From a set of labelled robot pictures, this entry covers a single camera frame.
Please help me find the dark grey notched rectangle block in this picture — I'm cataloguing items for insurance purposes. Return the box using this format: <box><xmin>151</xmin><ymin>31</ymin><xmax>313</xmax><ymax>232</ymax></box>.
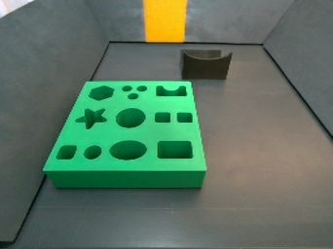
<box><xmin>180</xmin><ymin>50</ymin><xmax>232</xmax><ymax>80</ymax></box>

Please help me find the yellow vertical strip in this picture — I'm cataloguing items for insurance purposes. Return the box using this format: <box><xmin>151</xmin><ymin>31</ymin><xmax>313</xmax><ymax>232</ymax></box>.
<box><xmin>143</xmin><ymin>0</ymin><xmax>187</xmax><ymax>43</ymax></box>

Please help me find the green foam shape-sorter board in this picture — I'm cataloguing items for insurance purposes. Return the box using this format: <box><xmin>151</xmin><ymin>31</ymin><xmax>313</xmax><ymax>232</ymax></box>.
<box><xmin>43</xmin><ymin>81</ymin><xmax>207</xmax><ymax>188</ymax></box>

